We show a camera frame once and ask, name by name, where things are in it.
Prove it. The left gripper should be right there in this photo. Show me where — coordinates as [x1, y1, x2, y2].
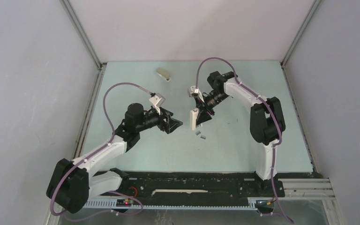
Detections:
[136, 105, 182, 134]

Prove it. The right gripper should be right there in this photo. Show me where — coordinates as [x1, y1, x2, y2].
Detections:
[194, 90, 229, 126]

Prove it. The white stapler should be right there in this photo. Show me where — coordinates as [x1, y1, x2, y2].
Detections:
[190, 108, 203, 131]

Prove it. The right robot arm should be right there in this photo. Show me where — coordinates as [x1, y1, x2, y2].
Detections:
[189, 71, 285, 196]

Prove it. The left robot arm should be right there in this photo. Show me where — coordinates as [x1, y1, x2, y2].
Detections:
[46, 103, 183, 216]

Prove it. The olive green stapler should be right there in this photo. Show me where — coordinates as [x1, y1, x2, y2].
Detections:
[156, 67, 171, 82]

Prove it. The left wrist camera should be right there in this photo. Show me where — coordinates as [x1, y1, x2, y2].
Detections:
[149, 93, 165, 115]

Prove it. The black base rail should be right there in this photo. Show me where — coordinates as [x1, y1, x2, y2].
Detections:
[100, 169, 286, 208]

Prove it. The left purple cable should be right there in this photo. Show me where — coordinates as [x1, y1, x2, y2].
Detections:
[49, 82, 156, 223]

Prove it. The left aluminium frame post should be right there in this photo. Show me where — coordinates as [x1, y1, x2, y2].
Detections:
[60, 0, 103, 70]

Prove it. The aluminium frame post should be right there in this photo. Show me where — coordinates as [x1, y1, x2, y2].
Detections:
[60, 0, 103, 70]
[281, 0, 323, 69]

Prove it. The right aluminium frame post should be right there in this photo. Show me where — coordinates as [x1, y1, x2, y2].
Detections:
[281, 0, 323, 69]

